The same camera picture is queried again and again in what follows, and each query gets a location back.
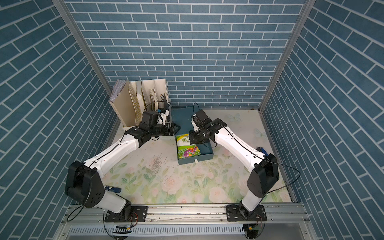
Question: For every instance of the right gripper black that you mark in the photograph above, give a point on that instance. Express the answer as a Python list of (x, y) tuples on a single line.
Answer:
[(192, 140)]

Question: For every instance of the blue cylinder can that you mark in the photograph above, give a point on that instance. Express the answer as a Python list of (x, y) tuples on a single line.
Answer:
[(115, 190)]

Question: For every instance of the green flower seed bag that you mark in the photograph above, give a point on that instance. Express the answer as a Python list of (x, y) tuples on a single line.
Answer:
[(185, 149)]

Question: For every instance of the purple folder stack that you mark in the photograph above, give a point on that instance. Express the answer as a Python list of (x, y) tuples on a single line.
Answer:
[(118, 87)]

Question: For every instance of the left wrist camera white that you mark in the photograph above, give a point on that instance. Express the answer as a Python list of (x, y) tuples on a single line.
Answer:
[(164, 113)]

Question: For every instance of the teal top drawer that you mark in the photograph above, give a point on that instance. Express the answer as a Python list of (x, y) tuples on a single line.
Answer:
[(206, 154)]

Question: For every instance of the teal drawer cabinet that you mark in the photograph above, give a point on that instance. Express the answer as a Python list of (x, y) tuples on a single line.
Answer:
[(183, 118)]

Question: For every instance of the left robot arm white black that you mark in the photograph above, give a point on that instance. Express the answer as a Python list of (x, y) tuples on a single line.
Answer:
[(84, 180)]

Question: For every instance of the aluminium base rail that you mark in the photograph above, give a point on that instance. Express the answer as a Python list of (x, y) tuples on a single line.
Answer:
[(285, 221)]

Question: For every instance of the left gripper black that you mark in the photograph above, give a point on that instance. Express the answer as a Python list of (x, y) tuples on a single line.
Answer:
[(168, 127)]

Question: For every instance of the blue marker pen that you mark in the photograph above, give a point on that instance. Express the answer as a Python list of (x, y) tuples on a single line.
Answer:
[(262, 150)]

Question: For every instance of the white file organizer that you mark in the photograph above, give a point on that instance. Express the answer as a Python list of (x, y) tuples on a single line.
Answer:
[(138, 97)]

